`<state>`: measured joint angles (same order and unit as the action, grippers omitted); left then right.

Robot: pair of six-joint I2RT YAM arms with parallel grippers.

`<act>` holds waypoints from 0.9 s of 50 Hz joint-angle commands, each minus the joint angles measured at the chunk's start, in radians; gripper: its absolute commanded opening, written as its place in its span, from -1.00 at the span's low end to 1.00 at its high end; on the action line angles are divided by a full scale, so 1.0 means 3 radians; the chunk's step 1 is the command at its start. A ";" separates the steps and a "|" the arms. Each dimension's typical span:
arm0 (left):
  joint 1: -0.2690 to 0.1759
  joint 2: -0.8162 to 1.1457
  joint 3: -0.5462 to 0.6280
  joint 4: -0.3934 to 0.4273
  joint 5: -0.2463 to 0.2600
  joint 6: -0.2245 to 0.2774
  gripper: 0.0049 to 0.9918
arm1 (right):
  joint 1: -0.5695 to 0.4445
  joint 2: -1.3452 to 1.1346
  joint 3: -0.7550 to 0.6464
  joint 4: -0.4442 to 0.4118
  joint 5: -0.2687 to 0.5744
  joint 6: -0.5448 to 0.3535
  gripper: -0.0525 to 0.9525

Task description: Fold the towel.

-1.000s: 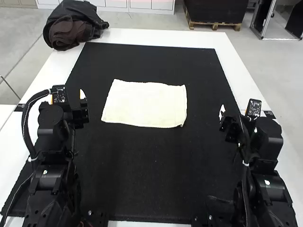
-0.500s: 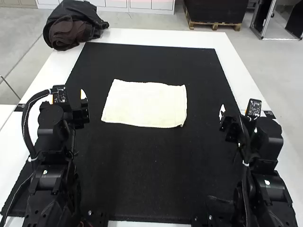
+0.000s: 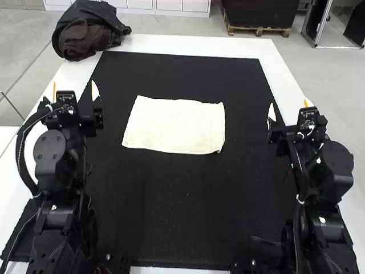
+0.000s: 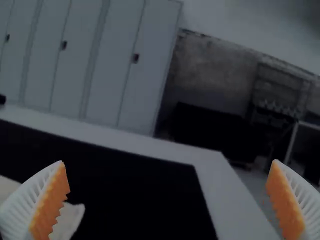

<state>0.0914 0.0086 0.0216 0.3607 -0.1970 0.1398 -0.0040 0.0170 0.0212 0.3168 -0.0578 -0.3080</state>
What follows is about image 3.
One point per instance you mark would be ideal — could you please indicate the black jacket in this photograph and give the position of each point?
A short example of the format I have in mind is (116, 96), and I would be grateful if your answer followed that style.
(94, 11)

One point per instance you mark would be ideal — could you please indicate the brown garment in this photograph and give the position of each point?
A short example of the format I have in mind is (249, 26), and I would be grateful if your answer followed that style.
(82, 37)

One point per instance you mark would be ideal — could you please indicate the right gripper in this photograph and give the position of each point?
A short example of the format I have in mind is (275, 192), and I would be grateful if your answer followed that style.
(308, 141)

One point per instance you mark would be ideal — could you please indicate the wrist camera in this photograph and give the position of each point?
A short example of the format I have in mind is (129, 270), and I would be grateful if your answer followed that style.
(66, 103)
(307, 117)

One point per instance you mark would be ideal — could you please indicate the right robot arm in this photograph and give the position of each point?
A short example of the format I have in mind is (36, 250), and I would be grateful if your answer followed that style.
(328, 171)

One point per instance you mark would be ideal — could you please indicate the metal frame cart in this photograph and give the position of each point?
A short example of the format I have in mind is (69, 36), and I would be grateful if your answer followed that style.
(319, 25)

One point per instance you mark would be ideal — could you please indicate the black stacked sheets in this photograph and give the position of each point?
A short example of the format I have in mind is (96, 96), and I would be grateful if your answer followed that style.
(259, 12)

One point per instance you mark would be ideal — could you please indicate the pale towel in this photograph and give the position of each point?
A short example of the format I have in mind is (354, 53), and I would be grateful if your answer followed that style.
(176, 125)

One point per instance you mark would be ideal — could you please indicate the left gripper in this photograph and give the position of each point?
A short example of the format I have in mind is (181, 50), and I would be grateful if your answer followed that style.
(67, 123)

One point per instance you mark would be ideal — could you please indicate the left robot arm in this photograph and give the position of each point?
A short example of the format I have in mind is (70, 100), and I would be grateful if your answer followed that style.
(54, 160)

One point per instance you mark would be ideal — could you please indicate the black mat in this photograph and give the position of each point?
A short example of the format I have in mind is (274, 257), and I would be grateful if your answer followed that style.
(182, 199)

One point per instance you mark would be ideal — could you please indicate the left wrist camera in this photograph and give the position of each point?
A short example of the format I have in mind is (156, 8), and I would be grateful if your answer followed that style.
(66, 103)

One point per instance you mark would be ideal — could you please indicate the wooden pallet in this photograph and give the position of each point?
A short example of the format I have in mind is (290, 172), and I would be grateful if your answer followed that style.
(256, 30)

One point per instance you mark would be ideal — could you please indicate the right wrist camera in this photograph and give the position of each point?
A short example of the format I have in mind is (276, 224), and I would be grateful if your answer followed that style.
(307, 117)

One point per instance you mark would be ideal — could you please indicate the white cupboard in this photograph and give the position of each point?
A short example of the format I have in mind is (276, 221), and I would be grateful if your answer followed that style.
(142, 4)

